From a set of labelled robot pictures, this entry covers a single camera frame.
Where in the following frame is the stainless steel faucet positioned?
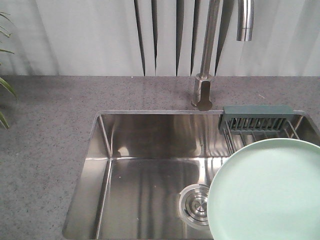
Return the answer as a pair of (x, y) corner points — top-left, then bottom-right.
(191, 0), (254, 112)

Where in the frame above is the mint green round plate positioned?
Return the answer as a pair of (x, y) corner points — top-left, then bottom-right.
(207, 138), (320, 240)

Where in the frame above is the green potted plant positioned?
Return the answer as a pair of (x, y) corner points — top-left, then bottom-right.
(0, 11), (19, 130)

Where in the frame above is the roll-up dish drying rack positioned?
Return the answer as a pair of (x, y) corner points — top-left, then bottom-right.
(218, 105), (300, 156)

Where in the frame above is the stainless steel sink basin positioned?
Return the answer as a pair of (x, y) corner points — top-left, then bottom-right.
(62, 110), (320, 240)

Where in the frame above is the round steel sink drain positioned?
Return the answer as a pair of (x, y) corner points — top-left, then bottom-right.
(177, 183), (209, 230)

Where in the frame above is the white pleated curtain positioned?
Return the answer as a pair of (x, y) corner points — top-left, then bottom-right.
(0, 0), (320, 77)

